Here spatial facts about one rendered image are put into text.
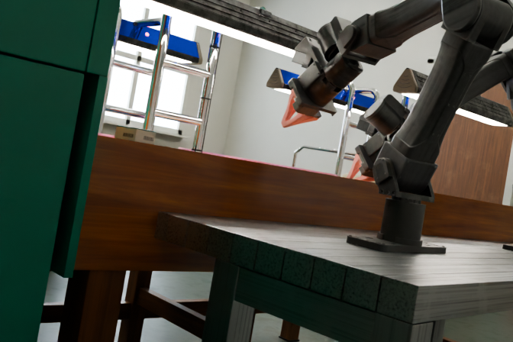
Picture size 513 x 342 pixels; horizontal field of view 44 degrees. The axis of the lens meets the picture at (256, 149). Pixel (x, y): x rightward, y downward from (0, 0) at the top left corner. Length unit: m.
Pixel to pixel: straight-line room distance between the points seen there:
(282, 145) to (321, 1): 1.79
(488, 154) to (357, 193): 5.05
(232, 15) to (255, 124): 6.66
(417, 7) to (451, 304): 0.51
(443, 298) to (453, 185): 5.66
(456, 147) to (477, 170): 0.31
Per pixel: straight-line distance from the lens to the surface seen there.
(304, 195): 1.14
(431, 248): 1.05
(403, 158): 0.99
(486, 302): 0.84
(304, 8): 7.94
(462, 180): 6.34
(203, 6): 1.34
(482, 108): 2.22
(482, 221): 1.67
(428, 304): 0.70
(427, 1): 1.05
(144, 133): 0.95
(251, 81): 8.22
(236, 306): 0.84
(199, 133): 1.57
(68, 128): 0.82
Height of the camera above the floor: 0.76
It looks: 1 degrees up
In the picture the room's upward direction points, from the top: 10 degrees clockwise
